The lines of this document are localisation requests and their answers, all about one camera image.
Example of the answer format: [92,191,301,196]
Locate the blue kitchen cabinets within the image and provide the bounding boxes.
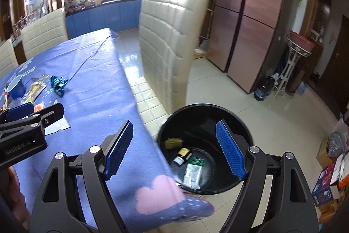
[66,0,141,38]

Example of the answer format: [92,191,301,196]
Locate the blue printed tablecloth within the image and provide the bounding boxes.
[1,29,214,232]

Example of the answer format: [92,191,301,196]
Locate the pink refrigerator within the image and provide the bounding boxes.
[207,0,284,93]

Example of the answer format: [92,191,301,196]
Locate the brown medicine bottle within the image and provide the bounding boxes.
[173,148,193,167]

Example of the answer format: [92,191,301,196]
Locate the blue plastic cup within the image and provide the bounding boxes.
[7,75,26,99]

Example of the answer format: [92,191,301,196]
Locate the green white milk carton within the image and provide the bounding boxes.
[182,157,205,190]

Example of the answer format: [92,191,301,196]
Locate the cream chair far left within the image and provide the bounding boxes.
[0,39,18,78]

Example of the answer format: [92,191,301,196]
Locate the blue foil candy wrapper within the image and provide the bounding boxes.
[50,76,69,98]

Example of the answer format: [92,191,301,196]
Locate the yellow pastry wrapper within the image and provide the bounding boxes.
[23,82,47,103]

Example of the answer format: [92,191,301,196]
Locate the orange white paper wrapper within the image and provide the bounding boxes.
[34,102,45,112]

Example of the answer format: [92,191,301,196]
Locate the dark water jug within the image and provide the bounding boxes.
[254,76,275,102]

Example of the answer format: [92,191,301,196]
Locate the cardboard boxes stack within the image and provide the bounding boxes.
[312,118,348,225]

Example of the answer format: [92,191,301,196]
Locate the cream chair right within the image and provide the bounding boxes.
[139,0,209,114]

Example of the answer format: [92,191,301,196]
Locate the black trash bin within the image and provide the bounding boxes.
[156,104,253,195]

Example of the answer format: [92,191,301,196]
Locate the cream chair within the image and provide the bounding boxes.
[21,8,69,60]
[139,0,209,114]
[0,39,18,78]

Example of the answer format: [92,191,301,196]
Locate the person's left hand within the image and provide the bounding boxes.
[8,166,31,230]

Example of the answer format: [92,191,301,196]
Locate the cream chair middle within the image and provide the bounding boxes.
[21,8,69,60]

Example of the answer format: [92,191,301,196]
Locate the silver foil wrapper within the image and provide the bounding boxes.
[31,74,51,85]

